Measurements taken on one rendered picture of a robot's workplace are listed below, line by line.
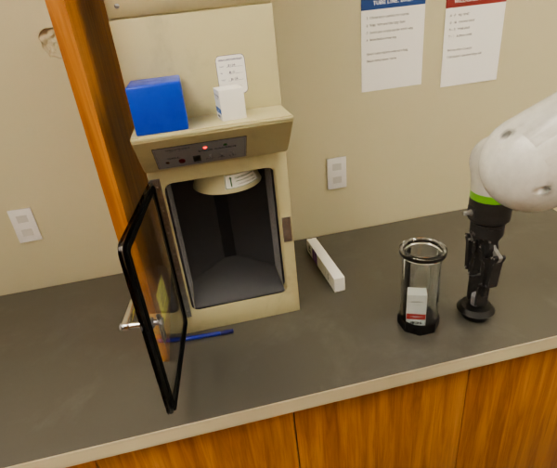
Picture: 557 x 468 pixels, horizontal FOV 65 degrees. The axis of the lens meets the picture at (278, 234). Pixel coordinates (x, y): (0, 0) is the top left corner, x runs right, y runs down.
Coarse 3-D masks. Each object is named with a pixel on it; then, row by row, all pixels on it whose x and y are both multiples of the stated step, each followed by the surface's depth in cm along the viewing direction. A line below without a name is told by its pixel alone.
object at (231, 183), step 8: (216, 176) 105; (224, 176) 105; (232, 176) 105; (240, 176) 106; (248, 176) 107; (256, 176) 110; (200, 184) 108; (208, 184) 106; (216, 184) 105; (224, 184) 105; (232, 184) 105; (240, 184) 106; (248, 184) 107; (200, 192) 108; (208, 192) 106; (216, 192) 106; (224, 192) 105; (232, 192) 106
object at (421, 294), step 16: (416, 240) 108; (432, 240) 106; (416, 256) 101; (432, 256) 100; (416, 272) 103; (432, 272) 102; (416, 288) 105; (432, 288) 104; (400, 304) 112; (416, 304) 107; (432, 304) 106; (416, 320) 109; (432, 320) 109
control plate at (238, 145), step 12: (192, 144) 88; (204, 144) 89; (216, 144) 90; (228, 144) 91; (240, 144) 92; (156, 156) 89; (168, 156) 90; (180, 156) 92; (192, 156) 93; (204, 156) 94; (216, 156) 95; (228, 156) 96; (240, 156) 97
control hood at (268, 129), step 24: (192, 120) 92; (216, 120) 90; (240, 120) 88; (264, 120) 87; (288, 120) 88; (144, 144) 84; (168, 144) 86; (264, 144) 95; (288, 144) 98; (144, 168) 93; (168, 168) 95
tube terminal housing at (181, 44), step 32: (128, 32) 85; (160, 32) 86; (192, 32) 88; (224, 32) 89; (256, 32) 90; (128, 64) 88; (160, 64) 89; (192, 64) 90; (256, 64) 93; (192, 96) 93; (256, 96) 96; (256, 160) 102; (288, 192) 107; (288, 256) 115; (288, 288) 120; (192, 320) 118; (224, 320) 120
